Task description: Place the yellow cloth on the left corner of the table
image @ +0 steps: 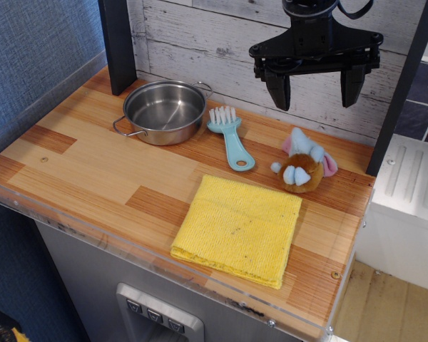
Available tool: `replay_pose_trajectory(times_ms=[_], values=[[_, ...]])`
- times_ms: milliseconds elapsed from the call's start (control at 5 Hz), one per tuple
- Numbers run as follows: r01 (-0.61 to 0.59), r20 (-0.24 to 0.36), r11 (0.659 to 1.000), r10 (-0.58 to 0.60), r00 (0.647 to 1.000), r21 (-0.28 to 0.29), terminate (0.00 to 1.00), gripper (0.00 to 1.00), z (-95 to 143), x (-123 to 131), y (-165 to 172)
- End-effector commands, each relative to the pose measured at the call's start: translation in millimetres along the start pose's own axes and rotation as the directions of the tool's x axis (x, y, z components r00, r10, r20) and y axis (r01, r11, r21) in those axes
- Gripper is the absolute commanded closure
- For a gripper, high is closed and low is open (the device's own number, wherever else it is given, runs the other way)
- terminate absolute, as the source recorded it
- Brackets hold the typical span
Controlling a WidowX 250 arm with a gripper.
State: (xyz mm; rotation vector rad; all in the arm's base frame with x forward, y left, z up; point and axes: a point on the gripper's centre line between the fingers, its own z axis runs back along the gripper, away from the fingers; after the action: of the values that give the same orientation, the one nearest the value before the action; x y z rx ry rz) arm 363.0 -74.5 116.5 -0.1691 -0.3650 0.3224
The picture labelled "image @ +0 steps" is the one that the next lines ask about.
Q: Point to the black vertical post left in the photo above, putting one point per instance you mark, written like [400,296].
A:
[118,44]

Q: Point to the white ribbed drainboard unit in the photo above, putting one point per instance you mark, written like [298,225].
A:
[402,181]

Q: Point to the light blue dish brush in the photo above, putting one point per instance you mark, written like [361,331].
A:
[223,120]

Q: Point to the yellow cloth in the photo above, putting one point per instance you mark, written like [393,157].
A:
[240,229]

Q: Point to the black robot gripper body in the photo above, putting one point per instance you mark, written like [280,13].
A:
[317,43]

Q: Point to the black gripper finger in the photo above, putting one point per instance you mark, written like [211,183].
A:
[278,86]
[351,84]

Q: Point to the clear acrylic counter edge guard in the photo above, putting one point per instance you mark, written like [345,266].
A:
[92,260]

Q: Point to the grey dispenser panel with buttons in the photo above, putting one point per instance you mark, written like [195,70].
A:
[148,318]

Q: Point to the yellow black object bottom left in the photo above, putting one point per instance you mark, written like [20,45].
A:
[8,333]

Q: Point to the brown and blue plush toy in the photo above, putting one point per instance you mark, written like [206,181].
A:
[307,164]

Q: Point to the black vertical post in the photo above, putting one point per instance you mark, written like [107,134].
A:
[118,44]
[409,71]

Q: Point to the stainless steel pot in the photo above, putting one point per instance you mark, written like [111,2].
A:
[165,112]

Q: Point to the black vertical post right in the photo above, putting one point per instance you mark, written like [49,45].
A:
[409,71]

